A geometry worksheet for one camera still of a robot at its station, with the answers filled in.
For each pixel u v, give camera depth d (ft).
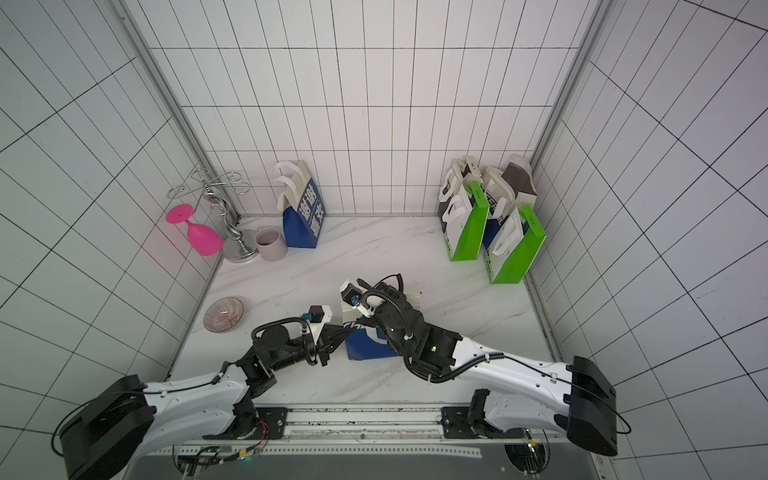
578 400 1.30
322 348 2.15
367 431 2.38
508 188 3.11
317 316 2.11
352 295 1.78
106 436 1.33
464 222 2.96
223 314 2.95
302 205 3.28
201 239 2.93
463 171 3.26
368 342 2.40
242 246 3.58
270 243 3.43
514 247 2.73
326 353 2.18
